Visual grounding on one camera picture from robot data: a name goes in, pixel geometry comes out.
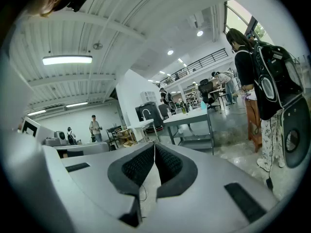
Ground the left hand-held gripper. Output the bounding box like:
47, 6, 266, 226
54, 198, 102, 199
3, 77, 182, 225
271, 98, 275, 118
4, 116, 98, 233

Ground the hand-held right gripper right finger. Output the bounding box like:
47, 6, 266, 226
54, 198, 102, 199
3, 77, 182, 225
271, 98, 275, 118
145, 141, 279, 233

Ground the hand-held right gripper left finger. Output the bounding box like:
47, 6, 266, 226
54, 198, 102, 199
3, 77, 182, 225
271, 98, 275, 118
62, 141, 156, 233

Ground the black metal cart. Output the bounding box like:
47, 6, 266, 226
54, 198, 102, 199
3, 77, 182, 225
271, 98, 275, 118
106, 126, 127, 148

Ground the small white washbasin metal stand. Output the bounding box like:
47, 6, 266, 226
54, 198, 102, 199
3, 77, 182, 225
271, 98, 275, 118
127, 119, 160, 143

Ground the white washbasin on dark stand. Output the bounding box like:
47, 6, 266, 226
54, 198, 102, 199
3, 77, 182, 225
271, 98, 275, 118
163, 107, 215, 155

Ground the long ceiling lamp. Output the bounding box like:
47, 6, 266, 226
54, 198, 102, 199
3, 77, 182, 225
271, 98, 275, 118
42, 54, 93, 66

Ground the large black machine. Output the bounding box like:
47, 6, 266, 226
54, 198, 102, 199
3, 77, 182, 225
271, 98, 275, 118
135, 101, 164, 132

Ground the black office chair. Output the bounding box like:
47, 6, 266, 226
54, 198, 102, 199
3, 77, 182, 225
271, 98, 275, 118
198, 79, 218, 111

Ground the black mezzanine railing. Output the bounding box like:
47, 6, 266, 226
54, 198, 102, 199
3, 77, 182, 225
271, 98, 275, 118
157, 48, 229, 84

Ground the white wall cabinet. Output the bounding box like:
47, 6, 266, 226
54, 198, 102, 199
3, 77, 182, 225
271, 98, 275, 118
140, 91, 156, 104

